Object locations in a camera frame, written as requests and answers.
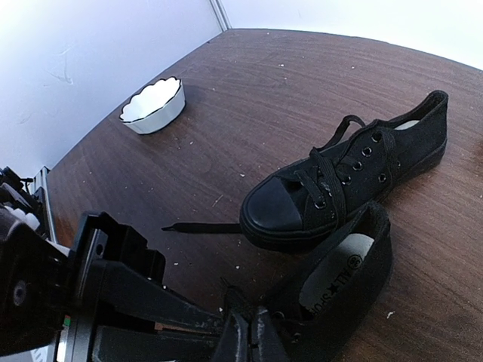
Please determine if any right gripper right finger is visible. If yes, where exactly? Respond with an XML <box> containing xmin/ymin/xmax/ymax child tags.
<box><xmin>250</xmin><ymin>307</ymin><xmax>291</xmax><ymax>362</ymax></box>

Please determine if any white scalloped bowl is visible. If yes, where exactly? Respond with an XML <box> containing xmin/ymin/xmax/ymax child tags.
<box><xmin>119</xmin><ymin>77</ymin><xmax>186</xmax><ymax>135</ymax></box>

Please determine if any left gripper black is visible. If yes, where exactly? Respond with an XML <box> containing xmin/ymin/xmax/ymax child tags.
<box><xmin>60</xmin><ymin>213</ymin><xmax>223</xmax><ymax>361</ymax></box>

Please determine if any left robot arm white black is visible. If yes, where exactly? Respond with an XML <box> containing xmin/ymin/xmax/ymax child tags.
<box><xmin>1</xmin><ymin>168</ymin><xmax>222</xmax><ymax>361</ymax></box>

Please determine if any left aluminium frame post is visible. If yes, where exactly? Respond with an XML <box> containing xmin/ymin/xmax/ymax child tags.
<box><xmin>209</xmin><ymin>0</ymin><xmax>232</xmax><ymax>32</ymax></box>

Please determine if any black canvas shoe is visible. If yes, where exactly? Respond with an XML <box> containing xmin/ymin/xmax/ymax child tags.
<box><xmin>222</xmin><ymin>200</ymin><xmax>394</xmax><ymax>362</ymax></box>
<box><xmin>164</xmin><ymin>90</ymin><xmax>449</xmax><ymax>252</ymax></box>

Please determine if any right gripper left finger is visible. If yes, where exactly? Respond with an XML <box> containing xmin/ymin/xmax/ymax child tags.
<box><xmin>211</xmin><ymin>311</ymin><xmax>251</xmax><ymax>362</ymax></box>

